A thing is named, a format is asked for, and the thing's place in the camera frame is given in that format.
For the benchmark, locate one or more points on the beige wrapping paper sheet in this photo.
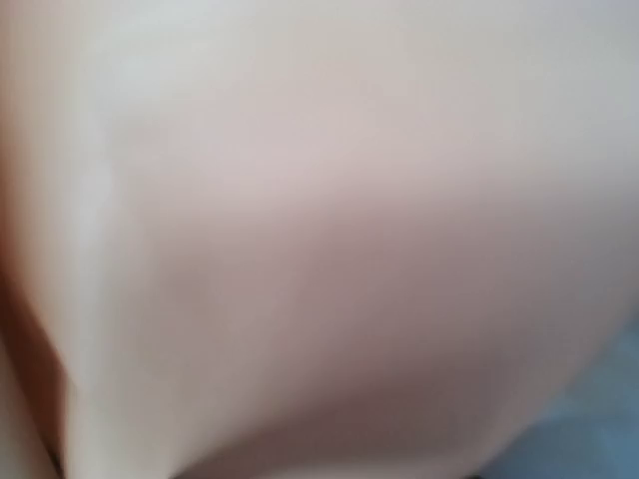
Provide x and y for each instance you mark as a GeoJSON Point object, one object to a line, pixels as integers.
{"type": "Point", "coordinates": [316, 239]}

